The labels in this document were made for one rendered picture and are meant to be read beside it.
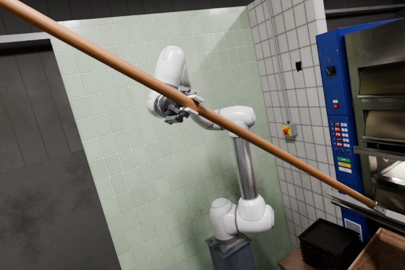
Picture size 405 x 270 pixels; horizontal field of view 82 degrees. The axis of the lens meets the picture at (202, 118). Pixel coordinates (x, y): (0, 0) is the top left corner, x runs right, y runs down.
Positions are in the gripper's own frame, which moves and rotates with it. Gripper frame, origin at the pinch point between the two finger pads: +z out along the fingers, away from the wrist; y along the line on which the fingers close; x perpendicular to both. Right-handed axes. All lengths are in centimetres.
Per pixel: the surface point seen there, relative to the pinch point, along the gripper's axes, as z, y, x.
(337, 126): -47, -44, -119
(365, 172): -34, -23, -142
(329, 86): -48, -66, -101
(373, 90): -22, -64, -105
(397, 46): -10, -81, -92
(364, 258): -26, 27, -155
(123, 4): -233, -109, 46
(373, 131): -25, -45, -122
